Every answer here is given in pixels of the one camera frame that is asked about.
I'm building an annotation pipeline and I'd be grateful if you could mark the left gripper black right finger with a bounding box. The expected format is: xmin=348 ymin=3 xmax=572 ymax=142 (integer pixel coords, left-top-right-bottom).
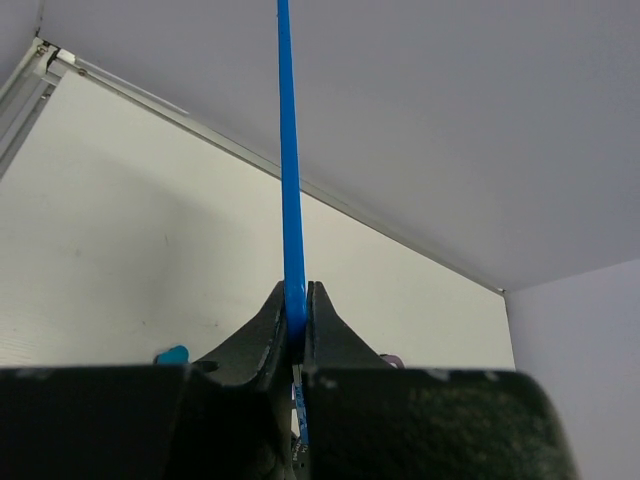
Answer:
xmin=302 ymin=282 xmax=579 ymax=479

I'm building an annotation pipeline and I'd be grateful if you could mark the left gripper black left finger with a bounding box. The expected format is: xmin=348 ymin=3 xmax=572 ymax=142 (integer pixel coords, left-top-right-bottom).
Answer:
xmin=1 ymin=287 xmax=292 ymax=479

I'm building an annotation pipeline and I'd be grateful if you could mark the blue bone-shaped eraser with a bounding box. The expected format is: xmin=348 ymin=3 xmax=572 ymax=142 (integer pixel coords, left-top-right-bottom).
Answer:
xmin=153 ymin=345 xmax=190 ymax=365

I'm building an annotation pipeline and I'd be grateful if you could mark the blue framed whiteboard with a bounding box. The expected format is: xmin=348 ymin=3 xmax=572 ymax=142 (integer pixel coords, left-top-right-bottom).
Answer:
xmin=276 ymin=0 xmax=309 ymax=445

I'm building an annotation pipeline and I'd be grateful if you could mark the aluminium table edge frame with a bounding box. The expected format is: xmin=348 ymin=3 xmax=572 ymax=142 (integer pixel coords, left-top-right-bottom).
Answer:
xmin=1 ymin=37 xmax=505 ymax=295

